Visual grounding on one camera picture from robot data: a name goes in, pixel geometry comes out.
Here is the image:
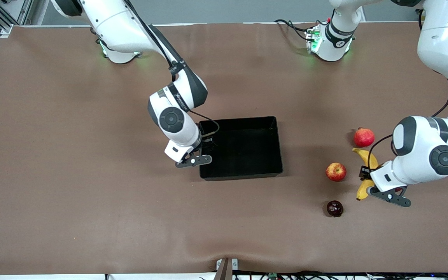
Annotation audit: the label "dark purple plum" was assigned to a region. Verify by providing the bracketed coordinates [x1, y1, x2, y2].
[327, 200, 344, 217]

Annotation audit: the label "black plastic tray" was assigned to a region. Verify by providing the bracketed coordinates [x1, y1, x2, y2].
[199, 116, 284, 182]

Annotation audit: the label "metal camera bracket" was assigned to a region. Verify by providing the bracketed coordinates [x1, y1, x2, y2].
[215, 258, 239, 280]

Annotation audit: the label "red yellow apple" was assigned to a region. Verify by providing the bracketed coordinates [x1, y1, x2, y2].
[326, 163, 347, 182]

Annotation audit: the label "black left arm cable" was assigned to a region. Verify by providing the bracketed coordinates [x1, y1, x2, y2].
[367, 10, 448, 170]

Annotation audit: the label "black base cables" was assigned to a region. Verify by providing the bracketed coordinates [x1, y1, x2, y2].
[275, 19, 319, 41]

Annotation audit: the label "yellow banana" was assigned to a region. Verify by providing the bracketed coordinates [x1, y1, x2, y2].
[352, 148, 384, 201]

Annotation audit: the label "red pomegranate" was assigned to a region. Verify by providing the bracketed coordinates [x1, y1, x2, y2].
[354, 127, 375, 148]

